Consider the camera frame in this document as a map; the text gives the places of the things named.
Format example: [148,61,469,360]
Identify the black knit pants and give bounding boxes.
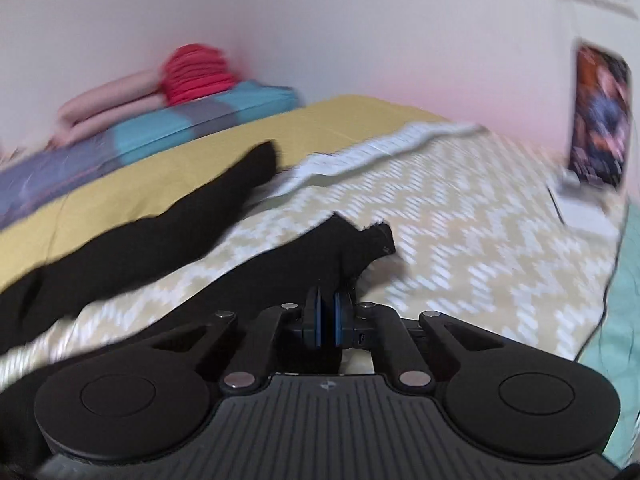
[0,140,397,391]

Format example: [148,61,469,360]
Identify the beige zigzag patterned bedsheet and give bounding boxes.
[1,131,618,386]

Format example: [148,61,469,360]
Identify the teal patterned mat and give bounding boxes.
[578,203,639,467]

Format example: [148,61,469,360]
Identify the red folded clothes stack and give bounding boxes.
[160,44,239,106]

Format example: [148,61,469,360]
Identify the yellow quilted blanket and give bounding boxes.
[1,96,442,286]

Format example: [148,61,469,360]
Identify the pink folded blanket upper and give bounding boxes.
[58,70,162,124]

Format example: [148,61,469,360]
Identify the pink folded blanket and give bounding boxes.
[58,70,162,124]
[47,93,166,150]

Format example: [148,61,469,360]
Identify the pink folded blanket lower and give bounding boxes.
[47,93,166,150]

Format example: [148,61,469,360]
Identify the blue plaid folded quilt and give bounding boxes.
[1,80,300,229]

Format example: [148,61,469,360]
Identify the black cable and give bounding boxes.
[574,199,633,363]

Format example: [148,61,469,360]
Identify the colourful wall poster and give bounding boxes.
[567,41,632,190]

